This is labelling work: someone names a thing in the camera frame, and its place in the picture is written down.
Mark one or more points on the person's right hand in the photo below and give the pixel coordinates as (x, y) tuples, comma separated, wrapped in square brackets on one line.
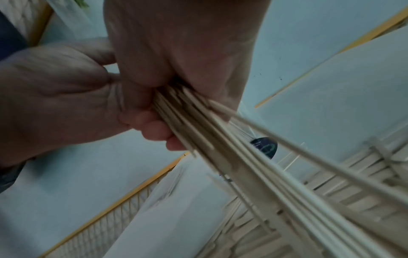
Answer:
[(178, 45)]

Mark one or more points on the white plastic sheet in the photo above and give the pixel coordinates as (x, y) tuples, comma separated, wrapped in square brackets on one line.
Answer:
[(178, 211)]

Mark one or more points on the bundle of thin wooden sticks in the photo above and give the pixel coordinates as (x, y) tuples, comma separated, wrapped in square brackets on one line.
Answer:
[(242, 161)]

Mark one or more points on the person's left hand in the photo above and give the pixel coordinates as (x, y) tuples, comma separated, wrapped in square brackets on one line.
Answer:
[(51, 100)]

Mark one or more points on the pile of flat wooden sticks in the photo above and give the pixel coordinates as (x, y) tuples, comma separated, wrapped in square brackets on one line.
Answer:
[(357, 186)]

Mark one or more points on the white board with yellow edge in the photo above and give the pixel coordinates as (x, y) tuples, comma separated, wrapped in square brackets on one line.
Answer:
[(334, 83)]

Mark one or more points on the dark round sticker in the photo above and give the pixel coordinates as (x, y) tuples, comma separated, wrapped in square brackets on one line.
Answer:
[(264, 148)]

